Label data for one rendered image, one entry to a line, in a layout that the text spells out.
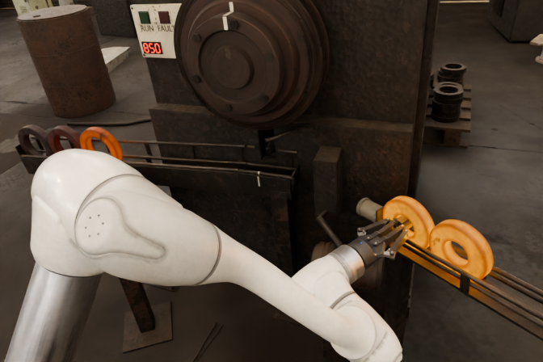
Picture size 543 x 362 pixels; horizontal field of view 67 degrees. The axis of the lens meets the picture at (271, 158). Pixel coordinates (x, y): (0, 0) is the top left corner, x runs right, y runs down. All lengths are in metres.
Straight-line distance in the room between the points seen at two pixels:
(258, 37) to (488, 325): 1.44
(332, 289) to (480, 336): 1.02
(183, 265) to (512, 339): 1.56
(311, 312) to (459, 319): 1.20
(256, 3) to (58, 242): 0.76
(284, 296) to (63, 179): 0.41
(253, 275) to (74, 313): 0.28
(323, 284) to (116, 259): 0.58
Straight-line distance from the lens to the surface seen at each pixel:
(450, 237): 1.11
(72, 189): 0.63
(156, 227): 0.53
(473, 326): 1.93
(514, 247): 2.32
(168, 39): 1.51
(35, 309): 0.74
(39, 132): 2.02
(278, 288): 0.76
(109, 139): 1.74
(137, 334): 1.95
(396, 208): 1.18
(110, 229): 0.51
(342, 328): 0.85
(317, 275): 1.00
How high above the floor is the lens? 1.48
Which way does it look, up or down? 31 degrees down
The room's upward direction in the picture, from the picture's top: 6 degrees counter-clockwise
